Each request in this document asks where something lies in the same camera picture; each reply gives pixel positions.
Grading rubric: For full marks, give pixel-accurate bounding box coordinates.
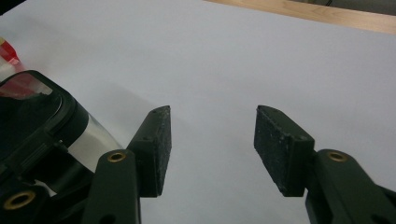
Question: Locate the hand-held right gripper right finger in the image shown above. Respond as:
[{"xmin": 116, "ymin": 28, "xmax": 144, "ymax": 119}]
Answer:
[{"xmin": 253, "ymin": 105, "xmax": 316, "ymax": 198}]

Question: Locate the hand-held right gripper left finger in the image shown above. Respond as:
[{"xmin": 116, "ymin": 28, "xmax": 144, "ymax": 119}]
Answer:
[{"xmin": 125, "ymin": 105, "xmax": 173, "ymax": 199}]

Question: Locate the red and white spouted pouch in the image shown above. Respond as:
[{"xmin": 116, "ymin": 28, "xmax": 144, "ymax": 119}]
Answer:
[{"xmin": 0, "ymin": 36, "xmax": 29, "ymax": 78}]

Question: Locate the white paper sheet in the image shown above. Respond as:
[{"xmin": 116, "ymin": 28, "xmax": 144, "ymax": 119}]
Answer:
[{"xmin": 0, "ymin": 0, "xmax": 396, "ymax": 224}]

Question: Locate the wooden table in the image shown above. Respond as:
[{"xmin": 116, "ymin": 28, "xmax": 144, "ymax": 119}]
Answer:
[{"xmin": 204, "ymin": 0, "xmax": 396, "ymax": 35}]

